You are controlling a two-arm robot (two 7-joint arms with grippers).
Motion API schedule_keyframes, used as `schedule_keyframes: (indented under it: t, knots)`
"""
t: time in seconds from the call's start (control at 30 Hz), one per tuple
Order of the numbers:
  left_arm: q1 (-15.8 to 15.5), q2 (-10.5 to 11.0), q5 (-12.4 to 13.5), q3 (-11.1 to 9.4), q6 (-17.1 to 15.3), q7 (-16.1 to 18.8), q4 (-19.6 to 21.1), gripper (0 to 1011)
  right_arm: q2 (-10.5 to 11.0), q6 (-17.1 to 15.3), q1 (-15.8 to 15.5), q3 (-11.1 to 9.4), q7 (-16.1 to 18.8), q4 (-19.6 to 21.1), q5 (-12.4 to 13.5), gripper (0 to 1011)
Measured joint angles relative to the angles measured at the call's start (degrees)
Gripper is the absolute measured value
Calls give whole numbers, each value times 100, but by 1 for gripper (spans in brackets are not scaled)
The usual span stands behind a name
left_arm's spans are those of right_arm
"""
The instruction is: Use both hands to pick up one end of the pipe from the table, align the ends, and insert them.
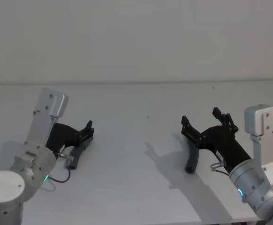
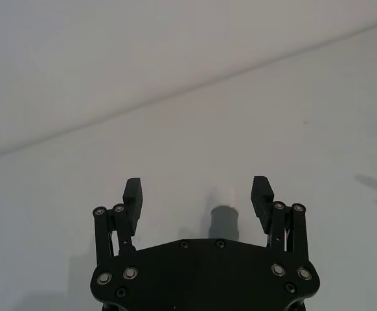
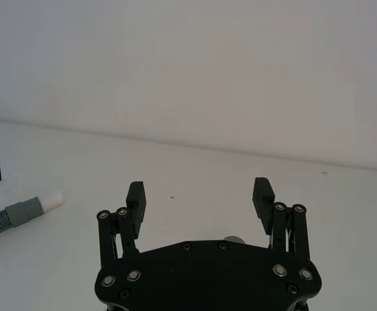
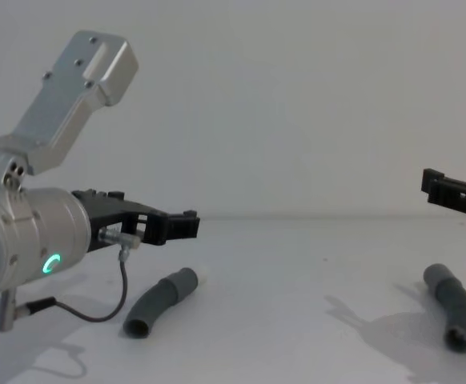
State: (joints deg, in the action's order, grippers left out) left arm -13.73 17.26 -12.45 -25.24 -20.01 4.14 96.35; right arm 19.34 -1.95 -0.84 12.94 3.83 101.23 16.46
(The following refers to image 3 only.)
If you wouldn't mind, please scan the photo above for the white table cloth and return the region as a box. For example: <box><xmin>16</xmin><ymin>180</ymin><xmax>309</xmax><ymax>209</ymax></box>
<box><xmin>0</xmin><ymin>117</ymin><xmax>377</xmax><ymax>311</ymax></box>

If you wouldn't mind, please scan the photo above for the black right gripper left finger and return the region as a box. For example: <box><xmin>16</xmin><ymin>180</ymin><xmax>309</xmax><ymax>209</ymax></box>
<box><xmin>97</xmin><ymin>181</ymin><xmax>148</xmax><ymax>267</ymax></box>

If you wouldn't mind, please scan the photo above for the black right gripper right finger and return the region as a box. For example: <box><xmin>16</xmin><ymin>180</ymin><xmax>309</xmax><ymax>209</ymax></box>
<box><xmin>251</xmin><ymin>177</ymin><xmax>313</xmax><ymax>262</ymax></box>

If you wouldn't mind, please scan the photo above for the grey corrugated hose white tip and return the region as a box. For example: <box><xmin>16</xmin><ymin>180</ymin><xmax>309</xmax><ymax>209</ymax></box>
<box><xmin>0</xmin><ymin>190</ymin><xmax>64</xmax><ymax>246</ymax></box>

